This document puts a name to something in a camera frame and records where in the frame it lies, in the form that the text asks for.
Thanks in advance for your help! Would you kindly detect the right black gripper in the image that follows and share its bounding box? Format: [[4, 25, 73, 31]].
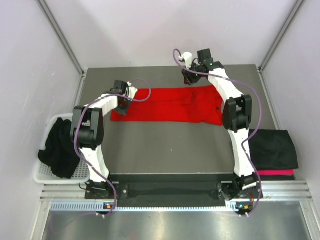
[[180, 62, 202, 87]]

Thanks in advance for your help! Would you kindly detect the red t shirt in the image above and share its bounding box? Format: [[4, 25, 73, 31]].
[[110, 85, 223, 126]]

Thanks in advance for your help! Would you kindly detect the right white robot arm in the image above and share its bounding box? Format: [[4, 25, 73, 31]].
[[178, 49, 255, 178]]

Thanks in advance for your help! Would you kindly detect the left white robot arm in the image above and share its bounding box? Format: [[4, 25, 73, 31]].
[[70, 80, 138, 199]]

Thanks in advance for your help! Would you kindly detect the black t shirt in basket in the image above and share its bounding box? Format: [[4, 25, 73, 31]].
[[38, 117, 80, 179]]

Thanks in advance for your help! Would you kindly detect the folded black t shirt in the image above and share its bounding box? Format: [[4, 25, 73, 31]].
[[248, 129, 299, 171]]

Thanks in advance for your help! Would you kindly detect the white plastic basket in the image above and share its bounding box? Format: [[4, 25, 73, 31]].
[[33, 113, 90, 185]]

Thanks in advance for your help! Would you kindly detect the folded pink t shirt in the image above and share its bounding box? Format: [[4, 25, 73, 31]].
[[258, 169, 295, 176]]

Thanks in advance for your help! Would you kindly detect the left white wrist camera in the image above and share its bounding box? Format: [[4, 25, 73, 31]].
[[125, 81, 138, 99]]

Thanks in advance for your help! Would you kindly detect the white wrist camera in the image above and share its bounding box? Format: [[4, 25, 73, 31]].
[[178, 52, 194, 69], [125, 81, 138, 99]]

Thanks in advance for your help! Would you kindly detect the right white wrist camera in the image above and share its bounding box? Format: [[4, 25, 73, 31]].
[[178, 52, 194, 69]]

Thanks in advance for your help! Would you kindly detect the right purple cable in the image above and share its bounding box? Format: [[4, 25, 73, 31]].
[[172, 48, 264, 218]]

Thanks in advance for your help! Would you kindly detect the purple cable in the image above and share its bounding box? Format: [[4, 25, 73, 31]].
[[172, 48, 264, 218], [72, 78, 152, 218]]

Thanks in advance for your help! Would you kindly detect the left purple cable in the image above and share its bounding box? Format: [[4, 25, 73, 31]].
[[72, 78, 152, 218]]

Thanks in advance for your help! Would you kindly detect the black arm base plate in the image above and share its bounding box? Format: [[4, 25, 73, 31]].
[[84, 173, 263, 207]]

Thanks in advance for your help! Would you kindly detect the white slotted cable duct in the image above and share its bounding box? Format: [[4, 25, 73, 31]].
[[50, 201, 239, 212]]

